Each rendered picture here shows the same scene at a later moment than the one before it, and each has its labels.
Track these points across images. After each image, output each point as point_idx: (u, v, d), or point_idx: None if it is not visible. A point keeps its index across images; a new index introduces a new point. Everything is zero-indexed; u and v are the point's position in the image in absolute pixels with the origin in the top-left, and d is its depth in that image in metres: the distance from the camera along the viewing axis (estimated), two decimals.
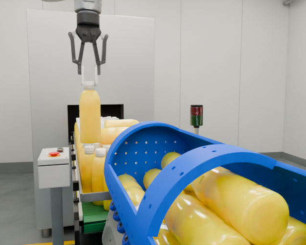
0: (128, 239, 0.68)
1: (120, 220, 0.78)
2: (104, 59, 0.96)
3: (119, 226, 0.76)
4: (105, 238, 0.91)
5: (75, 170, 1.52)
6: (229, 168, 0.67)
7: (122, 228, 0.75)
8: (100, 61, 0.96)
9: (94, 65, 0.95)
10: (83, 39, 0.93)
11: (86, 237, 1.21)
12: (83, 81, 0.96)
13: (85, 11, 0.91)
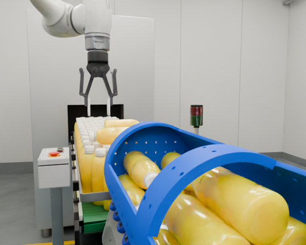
0: (128, 239, 0.68)
1: (120, 220, 0.78)
2: (116, 91, 1.05)
3: (119, 226, 0.76)
4: (105, 238, 0.91)
5: (75, 170, 1.52)
6: (229, 168, 0.67)
7: (122, 228, 0.75)
8: (113, 93, 1.05)
9: (108, 97, 1.04)
10: (92, 75, 1.01)
11: (86, 237, 1.21)
12: (146, 183, 0.64)
13: (95, 50, 0.99)
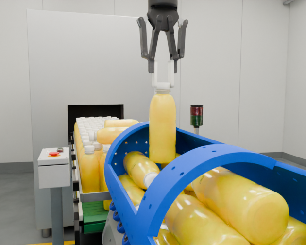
0: (128, 239, 0.68)
1: (120, 220, 0.78)
2: (183, 52, 0.73)
3: (119, 226, 0.76)
4: (105, 238, 0.91)
5: (75, 170, 1.52)
6: (229, 168, 0.67)
7: (122, 228, 0.75)
8: (178, 55, 0.74)
9: (171, 61, 0.73)
10: (158, 26, 0.70)
11: (86, 237, 1.21)
12: (146, 183, 0.64)
13: None
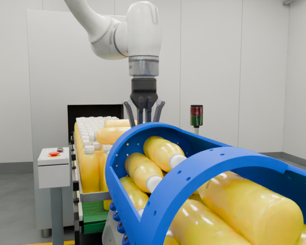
0: (124, 243, 0.69)
1: None
2: (131, 127, 0.85)
3: (119, 223, 0.77)
4: (105, 238, 0.91)
5: (75, 170, 1.52)
6: (234, 170, 0.65)
7: (117, 231, 0.76)
8: None
9: None
10: None
11: (86, 237, 1.21)
12: (149, 186, 0.62)
13: None
